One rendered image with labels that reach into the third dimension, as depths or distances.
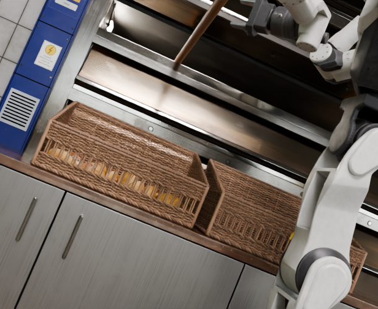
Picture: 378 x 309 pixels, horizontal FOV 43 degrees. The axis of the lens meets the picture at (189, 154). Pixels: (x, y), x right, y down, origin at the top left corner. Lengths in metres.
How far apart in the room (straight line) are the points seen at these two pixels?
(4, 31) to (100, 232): 1.01
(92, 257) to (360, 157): 0.83
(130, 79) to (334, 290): 1.25
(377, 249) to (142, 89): 1.27
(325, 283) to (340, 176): 0.25
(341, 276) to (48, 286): 0.84
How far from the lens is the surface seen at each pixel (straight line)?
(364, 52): 1.32
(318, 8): 1.44
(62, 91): 2.07
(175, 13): 2.14
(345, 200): 1.25
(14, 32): 2.15
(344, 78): 1.69
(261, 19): 1.54
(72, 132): 1.54
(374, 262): 2.36
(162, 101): 2.06
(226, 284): 1.58
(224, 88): 2.11
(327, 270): 1.21
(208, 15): 1.45
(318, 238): 1.24
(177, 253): 1.53
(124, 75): 2.08
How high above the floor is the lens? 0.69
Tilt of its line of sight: 4 degrees up
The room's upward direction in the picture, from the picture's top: 23 degrees clockwise
